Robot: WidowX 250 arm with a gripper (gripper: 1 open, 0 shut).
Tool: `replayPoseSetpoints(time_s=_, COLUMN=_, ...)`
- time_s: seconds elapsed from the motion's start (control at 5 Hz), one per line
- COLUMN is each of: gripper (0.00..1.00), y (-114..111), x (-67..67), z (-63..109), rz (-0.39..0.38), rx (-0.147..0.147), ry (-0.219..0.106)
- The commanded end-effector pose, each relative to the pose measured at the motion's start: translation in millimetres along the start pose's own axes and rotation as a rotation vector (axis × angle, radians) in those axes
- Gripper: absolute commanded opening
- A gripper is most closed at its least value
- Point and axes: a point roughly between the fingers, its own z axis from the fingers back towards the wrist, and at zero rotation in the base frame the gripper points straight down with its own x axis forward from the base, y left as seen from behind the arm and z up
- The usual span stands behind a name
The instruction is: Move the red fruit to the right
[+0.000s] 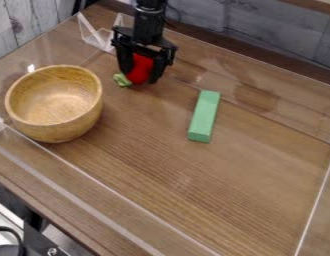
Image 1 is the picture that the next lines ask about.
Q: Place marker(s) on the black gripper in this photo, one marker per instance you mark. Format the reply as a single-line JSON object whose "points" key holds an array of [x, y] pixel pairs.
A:
{"points": [[144, 38]]}

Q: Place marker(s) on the red plush strawberry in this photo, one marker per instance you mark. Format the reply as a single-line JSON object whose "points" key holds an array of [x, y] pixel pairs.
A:
{"points": [[139, 74]]}

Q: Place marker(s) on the green rectangular block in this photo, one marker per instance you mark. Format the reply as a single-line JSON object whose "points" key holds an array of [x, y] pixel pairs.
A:
{"points": [[204, 115]]}

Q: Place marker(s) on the wooden bowl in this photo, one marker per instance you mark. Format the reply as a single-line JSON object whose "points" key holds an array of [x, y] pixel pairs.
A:
{"points": [[55, 103]]}

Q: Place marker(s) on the clear acrylic table barrier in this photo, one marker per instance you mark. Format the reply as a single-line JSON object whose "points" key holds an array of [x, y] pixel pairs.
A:
{"points": [[135, 190]]}

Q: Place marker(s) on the clear acrylic corner bracket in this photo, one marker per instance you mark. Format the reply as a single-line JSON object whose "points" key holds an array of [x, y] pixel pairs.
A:
{"points": [[95, 37]]}

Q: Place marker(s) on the black metal bracket with screw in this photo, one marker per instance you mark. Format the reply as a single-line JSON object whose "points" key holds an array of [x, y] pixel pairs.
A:
{"points": [[38, 245]]}

